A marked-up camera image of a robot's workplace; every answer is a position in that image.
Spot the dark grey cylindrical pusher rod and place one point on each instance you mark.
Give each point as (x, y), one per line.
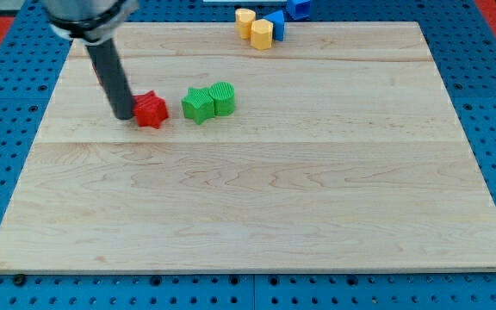
(111, 75)

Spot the red star block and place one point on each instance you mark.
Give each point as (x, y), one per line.
(150, 110)

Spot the green star block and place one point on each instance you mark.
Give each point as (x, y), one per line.
(198, 105)

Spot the green circle block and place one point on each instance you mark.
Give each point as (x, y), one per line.
(223, 94)

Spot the yellow hexagon block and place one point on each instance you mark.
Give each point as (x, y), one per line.
(261, 34)

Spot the blue triangle block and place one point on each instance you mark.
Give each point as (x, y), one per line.
(278, 21)

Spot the blue cube block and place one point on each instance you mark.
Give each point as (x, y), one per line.
(298, 9)

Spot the light wooden board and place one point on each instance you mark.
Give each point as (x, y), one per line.
(344, 154)

